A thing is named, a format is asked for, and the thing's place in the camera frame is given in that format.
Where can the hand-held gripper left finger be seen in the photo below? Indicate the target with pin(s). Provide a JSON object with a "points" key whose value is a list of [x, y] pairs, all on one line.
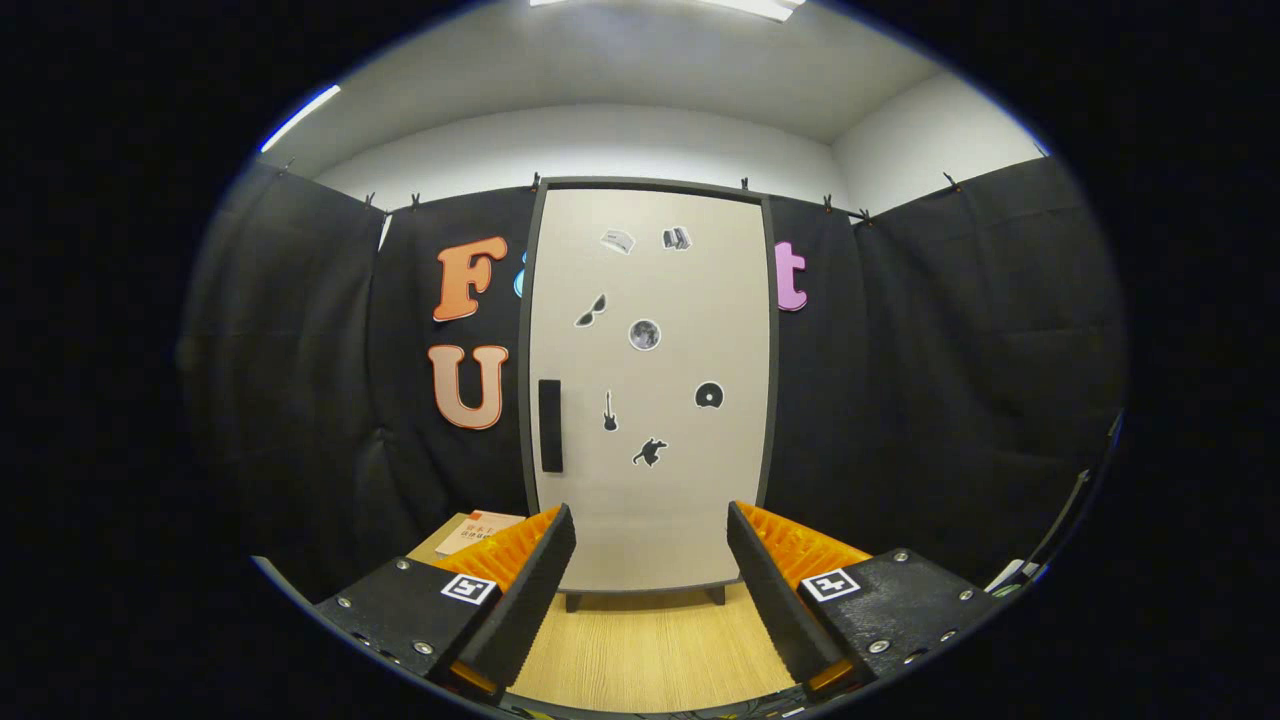
{"points": [[535, 600]]}

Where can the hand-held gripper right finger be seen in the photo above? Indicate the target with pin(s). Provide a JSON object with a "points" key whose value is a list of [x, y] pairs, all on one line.
{"points": [[775, 600]]}

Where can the grey shoe cabinet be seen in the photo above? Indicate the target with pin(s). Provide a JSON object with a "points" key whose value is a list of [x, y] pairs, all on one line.
{"points": [[523, 350]]}

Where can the black backdrop cloth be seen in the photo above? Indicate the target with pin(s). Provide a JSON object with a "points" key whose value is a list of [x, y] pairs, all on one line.
{"points": [[290, 350]]}

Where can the beige orange cover book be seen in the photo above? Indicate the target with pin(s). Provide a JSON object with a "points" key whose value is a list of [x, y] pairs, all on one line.
{"points": [[475, 530]]}

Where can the white side table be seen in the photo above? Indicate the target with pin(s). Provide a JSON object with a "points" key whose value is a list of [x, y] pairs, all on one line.
{"points": [[1005, 578]]}

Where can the row of black cloth clips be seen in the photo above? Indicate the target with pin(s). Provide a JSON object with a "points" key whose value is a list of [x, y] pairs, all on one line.
{"points": [[415, 201]]}

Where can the ceiling light strip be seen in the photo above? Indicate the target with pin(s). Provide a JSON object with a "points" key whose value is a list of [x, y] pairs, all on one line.
{"points": [[760, 8], [300, 118]]}

